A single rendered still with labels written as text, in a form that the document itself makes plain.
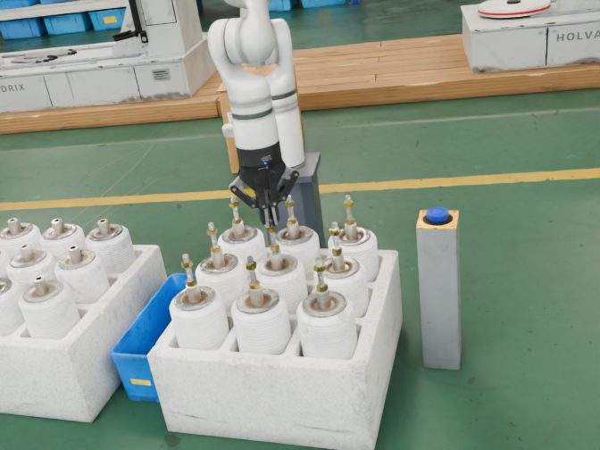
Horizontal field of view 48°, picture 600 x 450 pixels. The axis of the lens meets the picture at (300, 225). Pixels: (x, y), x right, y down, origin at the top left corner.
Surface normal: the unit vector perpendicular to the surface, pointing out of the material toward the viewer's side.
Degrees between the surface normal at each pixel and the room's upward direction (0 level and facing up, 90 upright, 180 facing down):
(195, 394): 90
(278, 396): 90
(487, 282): 0
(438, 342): 90
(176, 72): 90
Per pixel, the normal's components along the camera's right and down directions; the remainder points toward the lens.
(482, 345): -0.12, -0.88
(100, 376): 0.96, 0.01
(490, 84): -0.15, 0.46
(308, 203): 0.59, 0.29
